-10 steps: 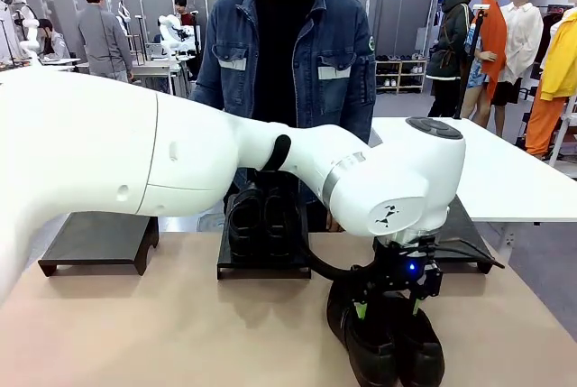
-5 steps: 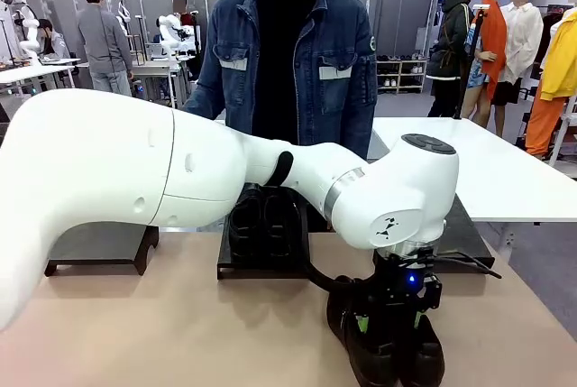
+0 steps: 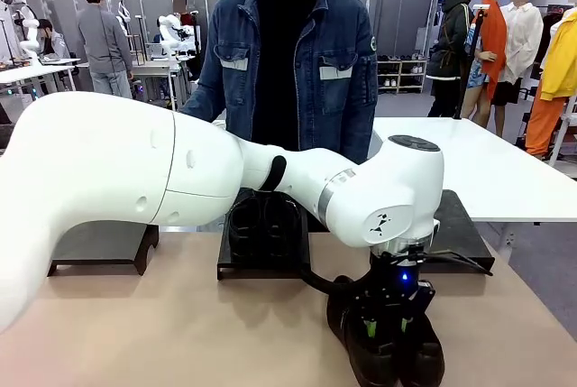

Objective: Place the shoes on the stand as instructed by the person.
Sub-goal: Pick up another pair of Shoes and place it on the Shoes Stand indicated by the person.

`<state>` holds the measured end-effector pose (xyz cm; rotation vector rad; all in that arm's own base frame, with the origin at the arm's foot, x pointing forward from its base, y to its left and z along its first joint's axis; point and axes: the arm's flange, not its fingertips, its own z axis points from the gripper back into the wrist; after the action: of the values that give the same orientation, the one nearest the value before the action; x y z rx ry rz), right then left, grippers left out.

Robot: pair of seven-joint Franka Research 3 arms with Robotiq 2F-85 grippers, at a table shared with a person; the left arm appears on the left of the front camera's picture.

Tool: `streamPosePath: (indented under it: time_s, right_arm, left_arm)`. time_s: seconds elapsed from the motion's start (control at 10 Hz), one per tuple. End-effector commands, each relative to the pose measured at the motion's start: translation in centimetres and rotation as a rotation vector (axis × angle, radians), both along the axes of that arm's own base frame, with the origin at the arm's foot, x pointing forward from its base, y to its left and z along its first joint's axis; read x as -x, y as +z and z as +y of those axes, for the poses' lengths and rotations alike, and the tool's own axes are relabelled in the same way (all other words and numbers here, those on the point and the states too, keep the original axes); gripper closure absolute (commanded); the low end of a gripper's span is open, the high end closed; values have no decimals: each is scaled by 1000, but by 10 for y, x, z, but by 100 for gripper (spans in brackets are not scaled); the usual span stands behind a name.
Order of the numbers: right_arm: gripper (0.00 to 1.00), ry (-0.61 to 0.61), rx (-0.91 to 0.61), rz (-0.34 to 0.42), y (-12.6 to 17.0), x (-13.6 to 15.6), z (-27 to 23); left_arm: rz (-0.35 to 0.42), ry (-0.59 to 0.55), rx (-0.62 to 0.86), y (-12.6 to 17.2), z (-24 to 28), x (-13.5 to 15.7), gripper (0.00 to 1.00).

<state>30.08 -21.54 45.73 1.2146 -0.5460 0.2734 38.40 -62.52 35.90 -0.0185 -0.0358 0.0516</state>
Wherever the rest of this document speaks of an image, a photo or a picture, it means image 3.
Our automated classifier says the person's right forearm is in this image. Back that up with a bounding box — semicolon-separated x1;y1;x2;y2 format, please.
179;82;227;125

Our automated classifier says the black shoe stand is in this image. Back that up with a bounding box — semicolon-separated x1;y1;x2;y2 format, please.
215;191;313;281
417;189;496;277
46;219;160;278

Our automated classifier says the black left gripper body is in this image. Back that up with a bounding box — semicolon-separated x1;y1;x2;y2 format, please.
353;249;437;319

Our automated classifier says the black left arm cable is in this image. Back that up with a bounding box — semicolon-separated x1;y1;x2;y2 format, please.
298;266;361;297

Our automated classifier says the person's left forearm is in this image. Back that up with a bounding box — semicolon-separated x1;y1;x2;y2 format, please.
345;106;379;166

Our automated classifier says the person behind white robot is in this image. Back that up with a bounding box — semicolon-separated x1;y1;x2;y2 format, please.
172;0;200;41

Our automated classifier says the seated person in grey jacket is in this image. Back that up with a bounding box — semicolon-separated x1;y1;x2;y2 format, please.
37;18;72;62

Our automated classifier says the wooden shoe rack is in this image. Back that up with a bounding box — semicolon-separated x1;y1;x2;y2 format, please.
376;57;428;96

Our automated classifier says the white work desk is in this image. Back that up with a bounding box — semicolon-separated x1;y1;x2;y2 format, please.
75;58;190;106

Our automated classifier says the mannequin in orange garment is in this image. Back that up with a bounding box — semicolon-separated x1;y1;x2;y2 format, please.
459;0;511;130

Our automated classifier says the black leather shoe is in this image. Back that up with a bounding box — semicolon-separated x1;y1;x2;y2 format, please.
262;191;304;263
228;191;268;263
325;274;401;387
386;309;446;387

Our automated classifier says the person in denim jacket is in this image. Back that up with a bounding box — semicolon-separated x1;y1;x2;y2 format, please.
179;0;380;166

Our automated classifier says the mannequin in yellow hoodie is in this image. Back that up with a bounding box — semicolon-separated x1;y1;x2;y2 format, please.
524;6;577;159

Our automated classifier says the large white table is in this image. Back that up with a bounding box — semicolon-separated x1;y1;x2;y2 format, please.
210;115;577;226

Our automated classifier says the man in grey shirt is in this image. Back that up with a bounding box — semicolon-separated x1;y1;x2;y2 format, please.
75;0;135;99

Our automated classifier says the mannequin in dark jacket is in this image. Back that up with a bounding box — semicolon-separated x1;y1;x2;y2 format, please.
425;0;480;119

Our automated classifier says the white office desk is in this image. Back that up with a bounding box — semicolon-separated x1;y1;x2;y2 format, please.
0;57;82;99

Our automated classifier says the white background robot with camera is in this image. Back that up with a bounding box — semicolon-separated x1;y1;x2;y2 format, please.
1;0;42;65

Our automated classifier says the black tripod pole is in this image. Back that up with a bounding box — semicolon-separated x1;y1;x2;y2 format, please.
452;4;491;121

